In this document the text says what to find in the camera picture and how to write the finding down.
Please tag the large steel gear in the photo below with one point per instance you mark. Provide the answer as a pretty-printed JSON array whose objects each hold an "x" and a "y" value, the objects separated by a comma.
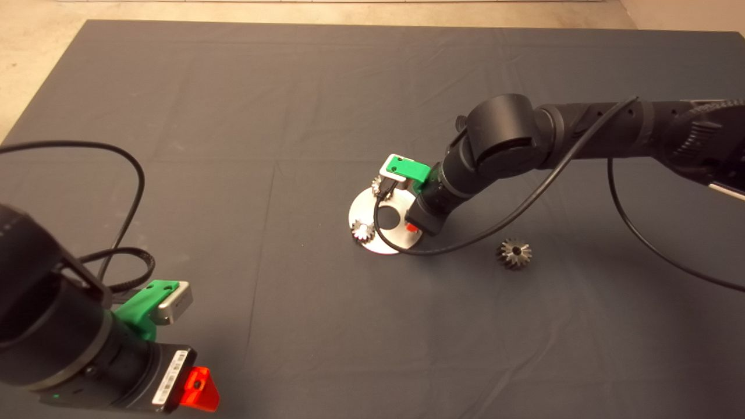
[{"x": 506, "y": 259}]

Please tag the silver left camera box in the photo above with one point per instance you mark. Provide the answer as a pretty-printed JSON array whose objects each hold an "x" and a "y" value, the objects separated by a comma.
[{"x": 176, "y": 302}]

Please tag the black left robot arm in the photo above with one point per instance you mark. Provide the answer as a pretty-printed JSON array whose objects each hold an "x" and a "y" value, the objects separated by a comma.
[{"x": 29, "y": 291}]

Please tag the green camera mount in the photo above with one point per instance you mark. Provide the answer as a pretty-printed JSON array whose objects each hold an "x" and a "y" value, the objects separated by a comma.
[
  {"x": 410, "y": 169},
  {"x": 139, "y": 305}
]

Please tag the green right camera mount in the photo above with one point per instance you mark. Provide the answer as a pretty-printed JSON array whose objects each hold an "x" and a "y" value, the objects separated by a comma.
[{"x": 410, "y": 169}]

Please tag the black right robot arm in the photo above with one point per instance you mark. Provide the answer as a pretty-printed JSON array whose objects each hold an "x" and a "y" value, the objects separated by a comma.
[{"x": 500, "y": 134}]

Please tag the dark grey table cloth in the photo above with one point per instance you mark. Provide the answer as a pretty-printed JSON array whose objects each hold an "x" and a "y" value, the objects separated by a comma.
[{"x": 291, "y": 116}]

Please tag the small steel gear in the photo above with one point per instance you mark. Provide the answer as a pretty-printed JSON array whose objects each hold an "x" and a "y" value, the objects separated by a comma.
[
  {"x": 377, "y": 186},
  {"x": 362, "y": 231}
]

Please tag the silver camera box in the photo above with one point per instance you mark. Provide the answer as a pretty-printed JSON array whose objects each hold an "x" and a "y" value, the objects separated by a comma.
[
  {"x": 176, "y": 302},
  {"x": 391, "y": 170}
]

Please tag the green left camera mount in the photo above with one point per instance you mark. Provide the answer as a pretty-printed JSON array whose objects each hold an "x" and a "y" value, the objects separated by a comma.
[{"x": 139, "y": 305}]

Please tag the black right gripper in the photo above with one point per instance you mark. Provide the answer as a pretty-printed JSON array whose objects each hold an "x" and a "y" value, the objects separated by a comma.
[{"x": 433, "y": 206}]

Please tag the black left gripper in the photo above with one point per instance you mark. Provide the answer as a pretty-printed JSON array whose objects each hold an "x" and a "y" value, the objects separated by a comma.
[{"x": 131, "y": 375}]

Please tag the round metal plate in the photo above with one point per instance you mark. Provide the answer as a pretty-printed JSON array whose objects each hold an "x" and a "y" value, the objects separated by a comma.
[{"x": 361, "y": 206}]

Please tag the silver right camera box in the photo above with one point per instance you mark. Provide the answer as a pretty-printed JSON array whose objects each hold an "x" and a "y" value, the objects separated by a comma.
[{"x": 391, "y": 170}]

